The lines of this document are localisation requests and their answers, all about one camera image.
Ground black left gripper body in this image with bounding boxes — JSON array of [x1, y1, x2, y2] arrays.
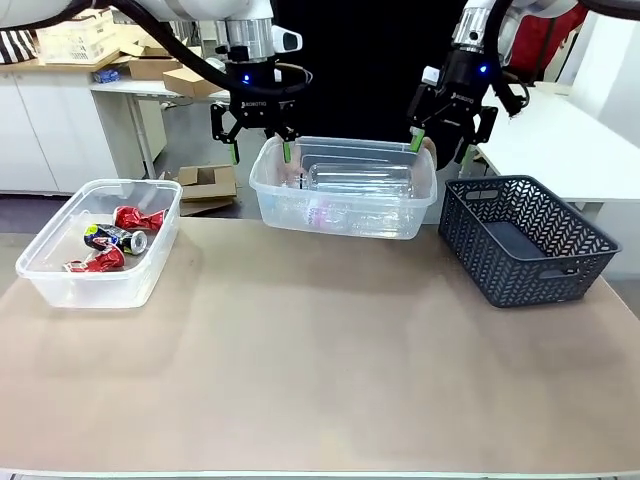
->
[[225, 58, 301, 130]]

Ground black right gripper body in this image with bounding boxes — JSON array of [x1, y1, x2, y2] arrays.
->
[[418, 45, 495, 132]]

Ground clear plastic container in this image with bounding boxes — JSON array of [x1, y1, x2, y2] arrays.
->
[[248, 135, 439, 241], [14, 178, 184, 310]]

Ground black woven plastic basket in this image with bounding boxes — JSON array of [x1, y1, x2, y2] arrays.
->
[[437, 174, 623, 309]]

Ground person's right hand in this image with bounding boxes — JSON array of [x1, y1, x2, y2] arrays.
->
[[278, 143, 312, 187]]

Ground person's left hand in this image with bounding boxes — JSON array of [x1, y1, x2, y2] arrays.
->
[[422, 137, 442, 172]]

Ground open cardboard box on floor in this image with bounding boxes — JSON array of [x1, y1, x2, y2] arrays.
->
[[158, 163, 239, 217]]

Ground white desk with metal leg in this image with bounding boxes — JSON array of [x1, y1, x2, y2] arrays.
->
[[89, 79, 232, 182]]

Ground crushed bottle with pink label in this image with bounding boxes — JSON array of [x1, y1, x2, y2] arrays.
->
[[302, 198, 354, 229]]

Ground large clear plastic bottle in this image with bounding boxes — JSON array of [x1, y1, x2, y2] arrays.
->
[[306, 162, 417, 195]]

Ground white side table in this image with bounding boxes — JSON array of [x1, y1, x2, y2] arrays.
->
[[469, 82, 640, 214]]

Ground cardboard boxes on desk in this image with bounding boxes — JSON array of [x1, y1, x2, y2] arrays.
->
[[118, 29, 229, 99]]

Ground red jacket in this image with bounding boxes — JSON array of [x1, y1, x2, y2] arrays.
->
[[509, 7, 589, 87]]

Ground black printed drink can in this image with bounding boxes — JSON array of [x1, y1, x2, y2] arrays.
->
[[82, 223, 150, 256]]

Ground white cabinet on casters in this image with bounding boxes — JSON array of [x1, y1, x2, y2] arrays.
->
[[0, 59, 167, 197]]

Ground white plastic crate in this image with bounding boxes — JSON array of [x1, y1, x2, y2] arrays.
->
[[33, 8, 122, 66]]

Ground black white striped bag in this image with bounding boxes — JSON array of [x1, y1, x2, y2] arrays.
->
[[0, 27, 40, 65]]

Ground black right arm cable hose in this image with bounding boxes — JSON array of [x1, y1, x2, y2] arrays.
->
[[485, 0, 532, 120]]

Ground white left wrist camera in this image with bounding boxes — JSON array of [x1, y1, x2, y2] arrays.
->
[[271, 26, 305, 55]]

